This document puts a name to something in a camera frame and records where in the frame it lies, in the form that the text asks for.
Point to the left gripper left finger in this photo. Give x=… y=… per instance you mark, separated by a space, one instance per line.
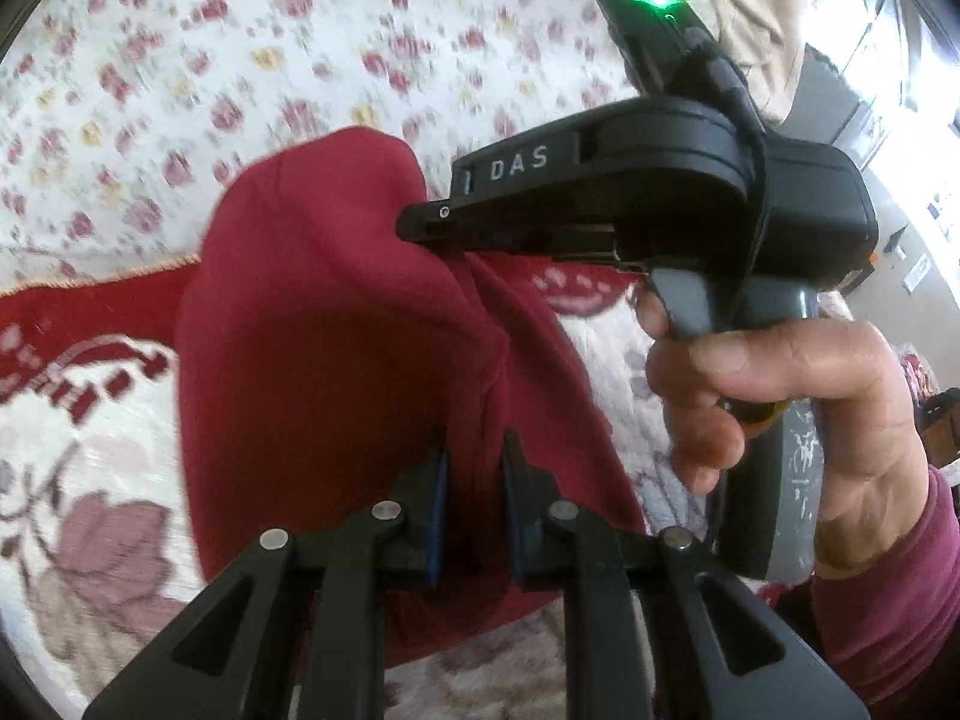
x=294 y=627

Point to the dark red garment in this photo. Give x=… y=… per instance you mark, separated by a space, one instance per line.
x=319 y=354

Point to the red white plush blanket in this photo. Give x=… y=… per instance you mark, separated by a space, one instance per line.
x=96 y=545

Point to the floral white bed sheet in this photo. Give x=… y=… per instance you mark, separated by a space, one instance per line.
x=124 y=120

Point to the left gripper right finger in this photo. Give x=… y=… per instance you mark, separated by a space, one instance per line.
x=655 y=627

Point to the maroon right sleeve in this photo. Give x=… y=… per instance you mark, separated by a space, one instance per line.
x=891 y=633

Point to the right hand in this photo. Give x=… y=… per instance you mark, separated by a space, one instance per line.
x=876 y=484

